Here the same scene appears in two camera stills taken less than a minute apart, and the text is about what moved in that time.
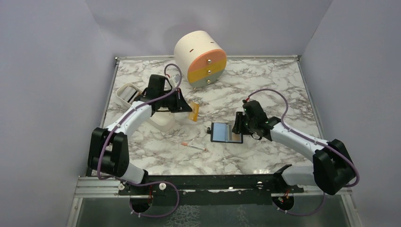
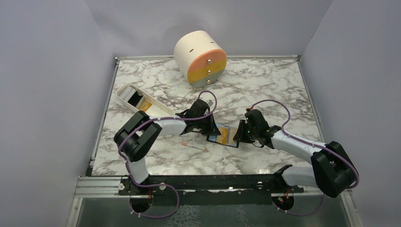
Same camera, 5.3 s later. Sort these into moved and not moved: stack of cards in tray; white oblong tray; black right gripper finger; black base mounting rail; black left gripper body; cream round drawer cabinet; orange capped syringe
Moved: black right gripper finger; black left gripper body
Not moved: orange capped syringe; stack of cards in tray; cream round drawer cabinet; white oblong tray; black base mounting rail
